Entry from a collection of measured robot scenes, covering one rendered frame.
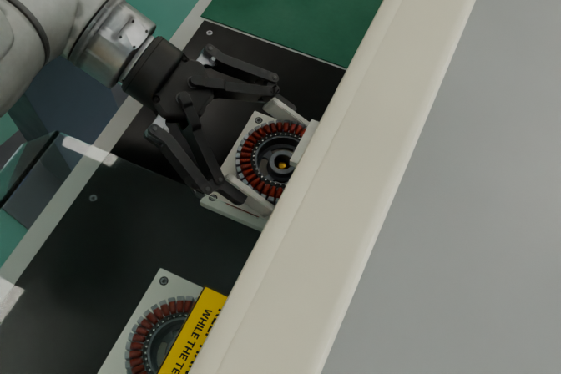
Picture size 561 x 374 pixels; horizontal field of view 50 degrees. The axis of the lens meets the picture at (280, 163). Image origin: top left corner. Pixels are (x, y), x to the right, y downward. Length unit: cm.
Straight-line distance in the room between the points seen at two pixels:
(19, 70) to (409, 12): 49
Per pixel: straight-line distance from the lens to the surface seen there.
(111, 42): 66
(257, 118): 79
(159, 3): 207
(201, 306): 39
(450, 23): 16
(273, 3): 97
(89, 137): 150
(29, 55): 62
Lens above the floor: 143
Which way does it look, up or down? 60 degrees down
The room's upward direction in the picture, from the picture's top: straight up
